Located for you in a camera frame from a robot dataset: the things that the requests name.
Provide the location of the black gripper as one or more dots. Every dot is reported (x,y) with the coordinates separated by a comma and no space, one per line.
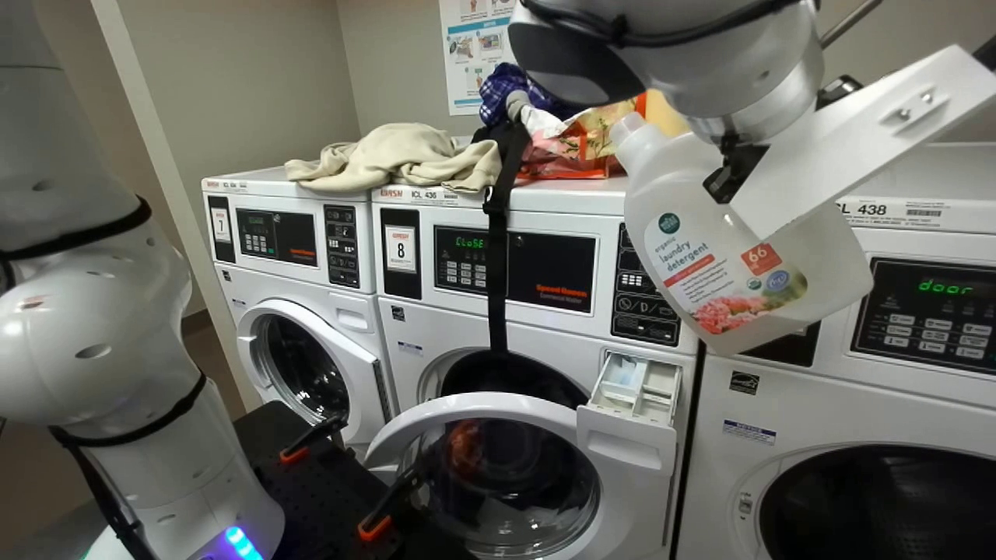
(732,172)

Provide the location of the translucent white detergent bottle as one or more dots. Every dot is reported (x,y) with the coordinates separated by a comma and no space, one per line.
(747,280)

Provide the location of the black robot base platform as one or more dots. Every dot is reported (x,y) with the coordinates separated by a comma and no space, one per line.
(312,497)

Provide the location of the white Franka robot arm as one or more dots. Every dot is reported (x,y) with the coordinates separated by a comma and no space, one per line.
(95,343)

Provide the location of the white detergent drawer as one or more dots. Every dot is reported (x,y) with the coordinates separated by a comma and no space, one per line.
(627,440)

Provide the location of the white washing machine numbered 9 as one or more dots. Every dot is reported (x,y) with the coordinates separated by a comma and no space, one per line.
(728,468)

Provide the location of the white washing machine numbered 8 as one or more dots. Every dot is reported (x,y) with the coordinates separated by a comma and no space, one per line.
(416,331)

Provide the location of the white washing machine unnumbered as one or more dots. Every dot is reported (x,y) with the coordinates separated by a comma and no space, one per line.
(299,277)

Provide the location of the floral patterned cloth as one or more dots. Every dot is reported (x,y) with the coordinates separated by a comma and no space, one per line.
(561,159)

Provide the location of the black panel numbered 9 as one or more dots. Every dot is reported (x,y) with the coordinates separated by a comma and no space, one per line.
(790,347)

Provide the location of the grey white cloth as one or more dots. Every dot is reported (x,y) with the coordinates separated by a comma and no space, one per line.
(533,118)

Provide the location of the blue patterned laundry bag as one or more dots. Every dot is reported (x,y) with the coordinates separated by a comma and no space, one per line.
(498,93)

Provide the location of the black hanging garment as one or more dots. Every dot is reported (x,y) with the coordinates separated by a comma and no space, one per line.
(498,267)

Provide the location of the white poster blue stripes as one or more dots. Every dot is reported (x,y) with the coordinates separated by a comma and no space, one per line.
(471,63)

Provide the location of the cream cloth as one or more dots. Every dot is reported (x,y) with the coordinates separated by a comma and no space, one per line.
(407,150)

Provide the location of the black panel numbered 8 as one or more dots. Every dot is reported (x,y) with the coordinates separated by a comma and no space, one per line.
(400,248)

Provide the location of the round glass washer door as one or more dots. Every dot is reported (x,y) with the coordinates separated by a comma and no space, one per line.
(467,407)
(359,361)

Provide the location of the dark orange laundry pile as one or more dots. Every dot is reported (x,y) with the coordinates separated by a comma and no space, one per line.
(467,446)

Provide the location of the black clamp orange tip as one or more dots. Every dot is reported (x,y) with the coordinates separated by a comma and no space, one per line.
(312,440)
(391,508)

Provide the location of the white wrist camera mount plate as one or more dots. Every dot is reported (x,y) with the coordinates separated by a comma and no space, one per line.
(851,145)

